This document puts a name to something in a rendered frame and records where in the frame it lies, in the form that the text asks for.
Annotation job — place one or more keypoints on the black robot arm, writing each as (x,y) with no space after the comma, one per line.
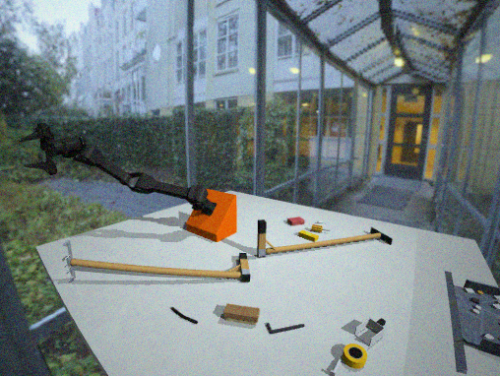
(89,154)

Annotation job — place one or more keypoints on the grey metal bolt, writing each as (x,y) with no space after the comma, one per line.
(333,372)

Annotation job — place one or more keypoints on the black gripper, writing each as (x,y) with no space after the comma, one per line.
(52,149)

